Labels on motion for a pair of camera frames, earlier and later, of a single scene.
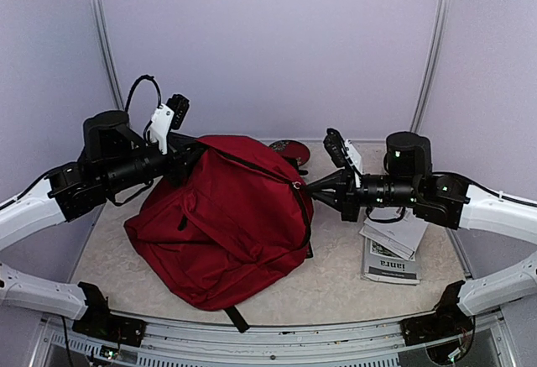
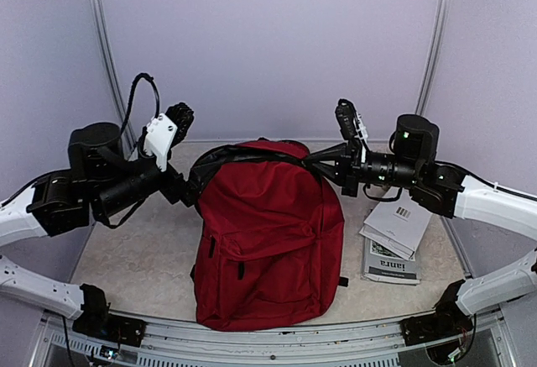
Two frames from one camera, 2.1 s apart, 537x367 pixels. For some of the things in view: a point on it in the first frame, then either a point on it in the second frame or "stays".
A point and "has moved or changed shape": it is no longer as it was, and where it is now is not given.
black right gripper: (346, 200) to (351, 177)
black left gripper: (179, 156) to (174, 190)
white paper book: (394, 228) stays
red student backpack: (231, 228) has moved or changed shape
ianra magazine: (379, 264) stays
